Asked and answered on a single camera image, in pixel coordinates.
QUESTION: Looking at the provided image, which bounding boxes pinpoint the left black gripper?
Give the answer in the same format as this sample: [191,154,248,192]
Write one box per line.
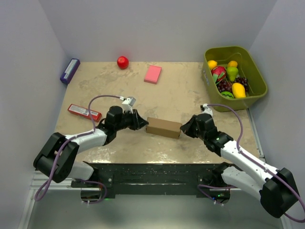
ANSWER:
[114,109,148,132]

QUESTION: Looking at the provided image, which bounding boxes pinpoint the brown cardboard box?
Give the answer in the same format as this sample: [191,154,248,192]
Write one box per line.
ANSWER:
[146,117,183,139]

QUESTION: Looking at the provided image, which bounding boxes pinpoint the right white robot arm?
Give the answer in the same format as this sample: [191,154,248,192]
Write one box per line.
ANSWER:
[180,114,301,218]

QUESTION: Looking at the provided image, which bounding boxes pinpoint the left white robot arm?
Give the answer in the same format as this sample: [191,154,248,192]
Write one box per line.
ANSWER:
[33,106,148,187]

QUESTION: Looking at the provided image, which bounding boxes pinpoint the red rectangular box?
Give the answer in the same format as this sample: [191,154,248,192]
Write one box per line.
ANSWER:
[67,104,102,122]

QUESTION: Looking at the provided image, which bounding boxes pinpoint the purple rectangular box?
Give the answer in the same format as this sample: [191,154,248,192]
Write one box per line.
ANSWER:
[60,58,81,85]

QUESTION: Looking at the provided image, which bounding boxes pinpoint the pink sticky note pad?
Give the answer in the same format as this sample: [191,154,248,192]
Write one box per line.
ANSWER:
[144,65,162,84]

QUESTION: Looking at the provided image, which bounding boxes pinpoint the green round toy fruit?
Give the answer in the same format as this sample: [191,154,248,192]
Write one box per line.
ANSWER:
[221,91,234,99]

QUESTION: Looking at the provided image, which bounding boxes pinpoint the dark purple grapes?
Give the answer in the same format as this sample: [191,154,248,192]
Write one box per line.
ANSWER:
[216,77,249,93]

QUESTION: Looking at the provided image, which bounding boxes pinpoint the red apple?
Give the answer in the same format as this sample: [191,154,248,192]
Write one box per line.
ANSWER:
[117,56,129,69]

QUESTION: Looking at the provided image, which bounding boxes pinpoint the yellow mango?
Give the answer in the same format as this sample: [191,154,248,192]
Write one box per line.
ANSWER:
[232,83,246,98]

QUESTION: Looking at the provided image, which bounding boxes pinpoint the red green dragon fruit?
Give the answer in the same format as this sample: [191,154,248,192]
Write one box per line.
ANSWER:
[211,66,226,84]

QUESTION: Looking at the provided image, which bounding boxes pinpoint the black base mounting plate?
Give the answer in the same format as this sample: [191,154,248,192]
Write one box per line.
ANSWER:
[71,162,230,203]

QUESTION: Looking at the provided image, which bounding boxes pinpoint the olive green plastic bin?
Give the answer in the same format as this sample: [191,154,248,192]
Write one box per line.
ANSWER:
[202,46,268,110]

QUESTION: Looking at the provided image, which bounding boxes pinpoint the yellow lemon left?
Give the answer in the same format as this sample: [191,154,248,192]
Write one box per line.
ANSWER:
[207,60,218,71]

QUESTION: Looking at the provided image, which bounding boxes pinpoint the green pear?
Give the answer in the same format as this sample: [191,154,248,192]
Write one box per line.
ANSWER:
[226,67,238,82]

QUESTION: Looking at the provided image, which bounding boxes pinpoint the orange fruit right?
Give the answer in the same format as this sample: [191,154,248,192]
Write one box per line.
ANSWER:
[227,61,238,68]

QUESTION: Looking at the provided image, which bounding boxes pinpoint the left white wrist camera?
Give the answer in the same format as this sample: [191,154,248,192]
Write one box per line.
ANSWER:
[120,96,136,113]

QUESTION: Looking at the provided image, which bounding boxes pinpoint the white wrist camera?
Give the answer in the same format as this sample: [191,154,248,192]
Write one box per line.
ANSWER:
[200,104,213,117]
[120,96,136,113]

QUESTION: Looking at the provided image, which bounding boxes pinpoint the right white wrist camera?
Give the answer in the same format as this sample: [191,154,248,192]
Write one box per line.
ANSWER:
[200,104,213,117]

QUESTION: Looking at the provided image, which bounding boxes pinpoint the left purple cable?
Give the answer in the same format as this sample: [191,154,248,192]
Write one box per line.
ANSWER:
[34,94,124,205]

